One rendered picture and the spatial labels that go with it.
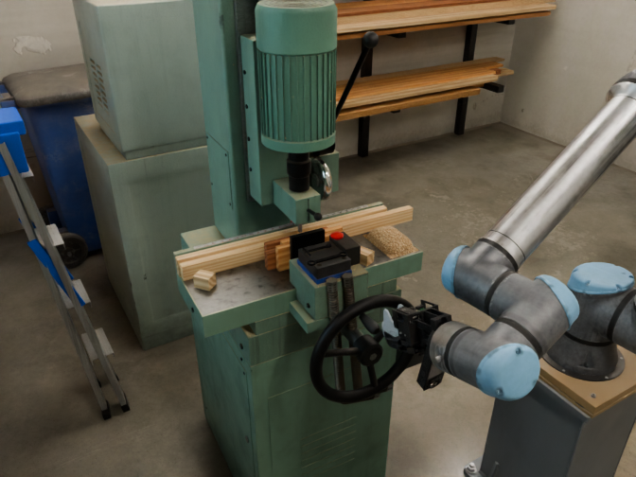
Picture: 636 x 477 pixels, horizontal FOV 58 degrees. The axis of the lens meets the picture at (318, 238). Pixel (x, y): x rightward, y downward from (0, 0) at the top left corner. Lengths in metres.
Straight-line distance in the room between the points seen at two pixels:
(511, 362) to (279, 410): 0.80
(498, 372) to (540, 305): 0.14
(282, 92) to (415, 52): 3.44
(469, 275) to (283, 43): 0.60
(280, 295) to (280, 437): 0.46
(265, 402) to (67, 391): 1.21
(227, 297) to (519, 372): 0.69
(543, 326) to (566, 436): 0.84
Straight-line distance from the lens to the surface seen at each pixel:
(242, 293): 1.35
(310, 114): 1.28
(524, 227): 1.09
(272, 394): 1.53
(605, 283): 1.62
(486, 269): 1.04
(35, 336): 2.93
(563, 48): 5.06
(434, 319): 1.04
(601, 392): 1.71
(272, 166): 1.48
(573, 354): 1.72
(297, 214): 1.40
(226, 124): 1.52
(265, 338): 1.40
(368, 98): 3.86
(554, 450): 1.84
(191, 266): 1.41
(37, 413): 2.54
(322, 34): 1.25
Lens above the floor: 1.68
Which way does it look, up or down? 30 degrees down
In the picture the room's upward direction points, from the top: straight up
